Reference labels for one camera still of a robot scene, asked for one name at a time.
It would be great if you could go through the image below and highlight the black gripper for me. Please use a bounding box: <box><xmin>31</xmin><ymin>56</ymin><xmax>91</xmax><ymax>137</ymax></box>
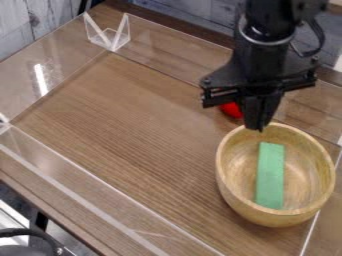
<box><xmin>201</xmin><ymin>16</ymin><xmax>319</xmax><ymax>131</ymax></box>

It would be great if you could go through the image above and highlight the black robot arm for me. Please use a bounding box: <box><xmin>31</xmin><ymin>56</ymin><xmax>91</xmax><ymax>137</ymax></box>
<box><xmin>201</xmin><ymin>0</ymin><xmax>328</xmax><ymax>131</ymax></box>

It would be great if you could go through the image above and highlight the brown wooden bowl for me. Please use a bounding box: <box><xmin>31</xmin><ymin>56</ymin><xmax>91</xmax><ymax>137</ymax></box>
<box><xmin>216</xmin><ymin>123</ymin><xmax>336</xmax><ymax>227</ymax></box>

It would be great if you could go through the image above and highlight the green rectangular block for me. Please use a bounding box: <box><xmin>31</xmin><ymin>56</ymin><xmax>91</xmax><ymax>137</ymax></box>
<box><xmin>256</xmin><ymin>142</ymin><xmax>285</xmax><ymax>209</ymax></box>

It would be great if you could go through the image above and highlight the red plush strawberry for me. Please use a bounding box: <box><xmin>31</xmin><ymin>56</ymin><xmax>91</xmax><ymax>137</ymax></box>
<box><xmin>220</xmin><ymin>102</ymin><xmax>244</xmax><ymax>119</ymax></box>

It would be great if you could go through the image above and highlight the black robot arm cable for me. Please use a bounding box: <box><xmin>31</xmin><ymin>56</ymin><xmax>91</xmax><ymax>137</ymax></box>
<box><xmin>289</xmin><ymin>18</ymin><xmax>328</xmax><ymax>59</ymax></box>

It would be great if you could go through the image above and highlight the clear acrylic corner bracket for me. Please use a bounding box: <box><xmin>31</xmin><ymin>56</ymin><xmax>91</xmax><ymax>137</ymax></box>
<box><xmin>83</xmin><ymin>13</ymin><xmax>132</xmax><ymax>52</ymax></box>

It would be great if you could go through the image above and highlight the clear acrylic front wall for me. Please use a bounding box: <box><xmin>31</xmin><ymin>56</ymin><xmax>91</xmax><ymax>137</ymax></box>
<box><xmin>0</xmin><ymin>120</ymin><xmax>225</xmax><ymax>256</ymax></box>

